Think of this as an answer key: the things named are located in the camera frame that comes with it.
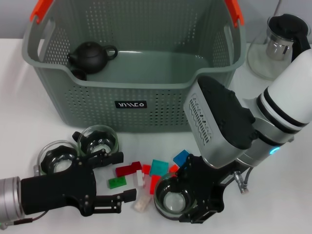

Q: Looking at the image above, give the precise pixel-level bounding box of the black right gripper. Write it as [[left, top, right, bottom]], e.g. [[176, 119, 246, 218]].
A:
[[176, 155, 236, 224]]

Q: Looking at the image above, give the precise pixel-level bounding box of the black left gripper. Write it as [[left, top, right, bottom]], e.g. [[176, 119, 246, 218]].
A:
[[20, 151, 137, 216]]

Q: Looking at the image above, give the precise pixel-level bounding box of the glass teacup with black base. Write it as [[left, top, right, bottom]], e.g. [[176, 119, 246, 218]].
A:
[[72, 125, 119, 158], [155, 172, 198, 220], [38, 139, 80, 176]]

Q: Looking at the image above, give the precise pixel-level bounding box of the grey perforated storage basket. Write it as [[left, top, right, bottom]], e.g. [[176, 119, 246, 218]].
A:
[[21, 0, 246, 134]]

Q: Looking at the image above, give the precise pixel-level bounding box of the green toy brick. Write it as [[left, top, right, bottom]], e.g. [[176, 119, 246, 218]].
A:
[[108, 176, 128, 190]]

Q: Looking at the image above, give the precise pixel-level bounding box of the dark red toy brick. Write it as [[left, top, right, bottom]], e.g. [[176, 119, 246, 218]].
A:
[[115, 161, 142, 178]]

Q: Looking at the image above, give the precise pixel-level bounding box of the white toy brick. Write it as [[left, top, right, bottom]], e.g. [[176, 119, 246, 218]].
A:
[[136, 170, 145, 188]]

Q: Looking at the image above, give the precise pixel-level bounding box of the orange sloped toy brick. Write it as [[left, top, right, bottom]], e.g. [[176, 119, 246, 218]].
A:
[[149, 175, 161, 195]]

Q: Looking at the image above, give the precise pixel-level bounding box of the clear beige toy brick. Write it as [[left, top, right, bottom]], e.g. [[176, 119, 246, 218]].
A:
[[133, 195, 152, 213]]

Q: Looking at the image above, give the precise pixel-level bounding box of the blue toy plate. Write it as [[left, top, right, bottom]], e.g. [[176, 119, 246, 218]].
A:
[[173, 149, 192, 169]]

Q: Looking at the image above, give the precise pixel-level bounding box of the teal toy plate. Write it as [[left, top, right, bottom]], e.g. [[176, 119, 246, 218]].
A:
[[149, 159, 170, 176]]

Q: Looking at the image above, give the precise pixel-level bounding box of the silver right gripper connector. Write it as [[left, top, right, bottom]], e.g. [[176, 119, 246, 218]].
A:
[[233, 170, 249, 195]]

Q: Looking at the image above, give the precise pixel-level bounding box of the black brand label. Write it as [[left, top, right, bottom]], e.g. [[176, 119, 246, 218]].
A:
[[114, 100, 148, 109]]

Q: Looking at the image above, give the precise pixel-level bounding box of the black clay teapot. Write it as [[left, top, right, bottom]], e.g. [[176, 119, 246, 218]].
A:
[[67, 41, 118, 74]]

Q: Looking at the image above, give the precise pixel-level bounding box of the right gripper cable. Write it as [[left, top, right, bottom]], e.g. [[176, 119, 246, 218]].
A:
[[242, 167, 255, 191]]

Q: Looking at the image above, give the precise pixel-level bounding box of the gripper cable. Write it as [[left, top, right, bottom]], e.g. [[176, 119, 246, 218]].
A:
[[0, 211, 47, 229], [242, 167, 255, 191]]

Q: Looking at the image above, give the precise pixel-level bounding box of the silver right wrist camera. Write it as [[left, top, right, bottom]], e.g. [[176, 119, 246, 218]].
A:
[[184, 75, 256, 169]]

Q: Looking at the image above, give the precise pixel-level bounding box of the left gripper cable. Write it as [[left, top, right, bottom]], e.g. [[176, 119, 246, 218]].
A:
[[0, 211, 47, 229]]

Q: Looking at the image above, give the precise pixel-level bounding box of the glass kettle with black handle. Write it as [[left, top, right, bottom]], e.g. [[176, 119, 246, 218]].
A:
[[246, 14, 312, 81]]

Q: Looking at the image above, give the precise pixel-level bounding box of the orange basket handle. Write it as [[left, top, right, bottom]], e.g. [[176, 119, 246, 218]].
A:
[[223, 0, 245, 27], [29, 0, 55, 24]]

